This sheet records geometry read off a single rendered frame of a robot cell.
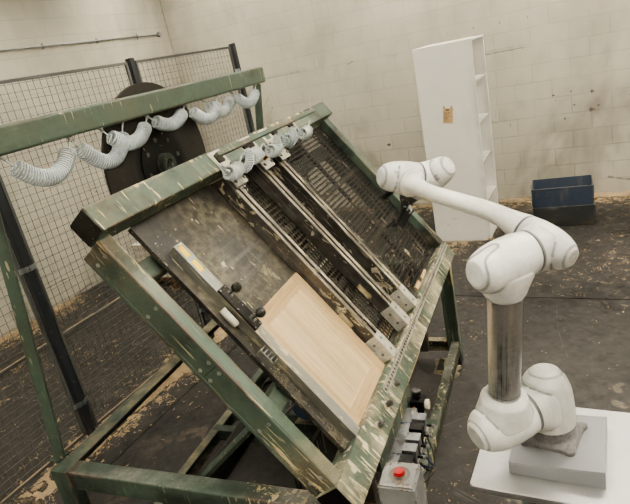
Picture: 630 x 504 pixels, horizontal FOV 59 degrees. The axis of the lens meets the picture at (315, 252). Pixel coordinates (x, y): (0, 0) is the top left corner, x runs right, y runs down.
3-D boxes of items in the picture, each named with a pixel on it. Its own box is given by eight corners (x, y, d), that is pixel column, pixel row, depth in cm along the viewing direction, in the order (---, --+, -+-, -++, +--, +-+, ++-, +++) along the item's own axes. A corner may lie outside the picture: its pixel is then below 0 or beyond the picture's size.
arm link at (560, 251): (543, 207, 169) (508, 220, 165) (592, 232, 155) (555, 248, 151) (538, 243, 176) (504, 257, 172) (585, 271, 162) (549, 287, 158)
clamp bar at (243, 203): (381, 366, 247) (421, 339, 234) (193, 170, 242) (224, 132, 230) (387, 354, 255) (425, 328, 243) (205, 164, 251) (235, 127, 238)
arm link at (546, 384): (588, 422, 192) (581, 366, 186) (547, 445, 186) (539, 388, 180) (551, 403, 207) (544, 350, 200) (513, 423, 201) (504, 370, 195)
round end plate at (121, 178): (144, 269, 257) (87, 92, 230) (135, 270, 259) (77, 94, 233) (229, 213, 325) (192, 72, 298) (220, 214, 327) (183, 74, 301)
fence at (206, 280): (349, 440, 205) (356, 436, 203) (168, 253, 202) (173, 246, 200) (353, 431, 210) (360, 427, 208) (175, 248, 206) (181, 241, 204)
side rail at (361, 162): (428, 254, 369) (440, 244, 363) (313, 132, 364) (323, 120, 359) (430, 249, 375) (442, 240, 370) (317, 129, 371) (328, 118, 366)
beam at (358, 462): (339, 524, 187) (361, 513, 182) (314, 498, 187) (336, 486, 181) (442, 262, 376) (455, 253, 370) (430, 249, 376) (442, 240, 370)
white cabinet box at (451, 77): (490, 240, 597) (470, 38, 530) (437, 241, 625) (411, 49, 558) (500, 221, 647) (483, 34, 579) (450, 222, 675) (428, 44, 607)
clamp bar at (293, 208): (396, 333, 271) (433, 307, 259) (226, 154, 267) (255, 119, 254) (401, 323, 280) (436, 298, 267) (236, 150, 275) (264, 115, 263)
